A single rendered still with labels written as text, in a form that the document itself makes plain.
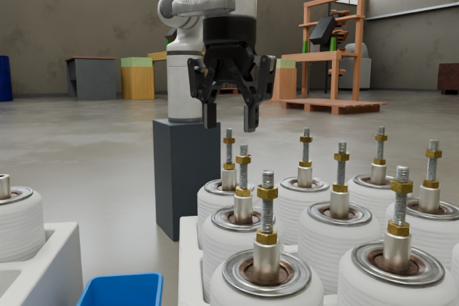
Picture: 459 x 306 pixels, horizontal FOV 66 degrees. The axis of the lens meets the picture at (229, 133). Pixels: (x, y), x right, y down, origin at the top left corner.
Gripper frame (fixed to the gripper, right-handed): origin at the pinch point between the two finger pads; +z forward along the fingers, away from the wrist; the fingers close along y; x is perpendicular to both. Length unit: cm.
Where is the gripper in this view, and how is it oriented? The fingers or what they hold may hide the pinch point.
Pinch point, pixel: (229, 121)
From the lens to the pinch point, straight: 51.8
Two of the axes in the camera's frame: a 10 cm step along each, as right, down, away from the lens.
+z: 0.0, 9.9, 1.6
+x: -5.6, 1.3, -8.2
